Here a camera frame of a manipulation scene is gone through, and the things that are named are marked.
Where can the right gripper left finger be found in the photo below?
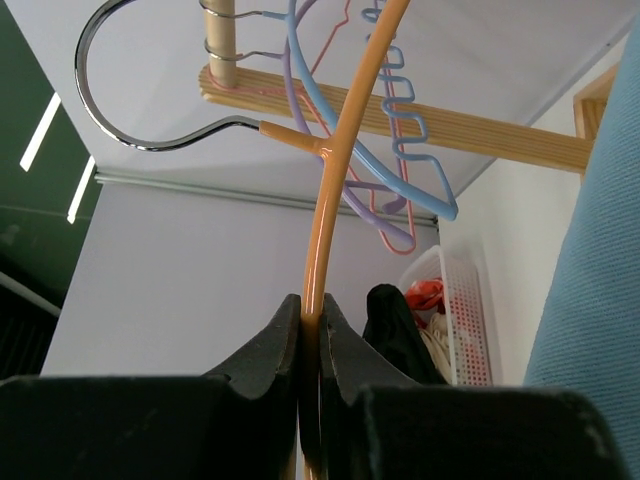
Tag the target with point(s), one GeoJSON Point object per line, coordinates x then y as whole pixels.
{"type": "Point", "coordinates": [236, 421]}

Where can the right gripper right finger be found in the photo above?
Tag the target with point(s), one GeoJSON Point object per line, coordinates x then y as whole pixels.
{"type": "Point", "coordinates": [377, 423]}

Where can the orange hanger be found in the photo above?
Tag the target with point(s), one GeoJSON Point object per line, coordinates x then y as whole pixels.
{"type": "Point", "coordinates": [318, 254]}

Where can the light blue trousers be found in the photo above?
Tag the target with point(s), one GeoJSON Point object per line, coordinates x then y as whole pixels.
{"type": "Point", "coordinates": [588, 337]}

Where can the purple hanger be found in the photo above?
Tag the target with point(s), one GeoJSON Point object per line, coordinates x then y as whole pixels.
{"type": "Point", "coordinates": [300, 110]}

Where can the pink hanger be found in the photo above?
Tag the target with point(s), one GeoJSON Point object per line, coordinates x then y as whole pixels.
{"type": "Point", "coordinates": [395, 240]}

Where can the blue hanger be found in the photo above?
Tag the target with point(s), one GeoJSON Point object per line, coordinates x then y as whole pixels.
{"type": "Point", "coordinates": [342, 144]}

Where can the black garment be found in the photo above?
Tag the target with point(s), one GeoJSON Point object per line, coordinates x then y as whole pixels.
{"type": "Point", "coordinates": [390, 329]}

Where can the red white garment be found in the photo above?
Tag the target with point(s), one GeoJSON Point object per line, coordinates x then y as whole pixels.
{"type": "Point", "coordinates": [425, 296]}

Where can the white plastic basket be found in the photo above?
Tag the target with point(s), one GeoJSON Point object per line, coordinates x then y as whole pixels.
{"type": "Point", "coordinates": [456, 339]}

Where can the wooden clothes rack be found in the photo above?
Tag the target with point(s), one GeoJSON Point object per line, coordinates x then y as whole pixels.
{"type": "Point", "coordinates": [282, 95]}

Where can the grey corner wall profile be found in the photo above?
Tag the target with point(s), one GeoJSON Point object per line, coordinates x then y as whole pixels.
{"type": "Point", "coordinates": [278, 200]}

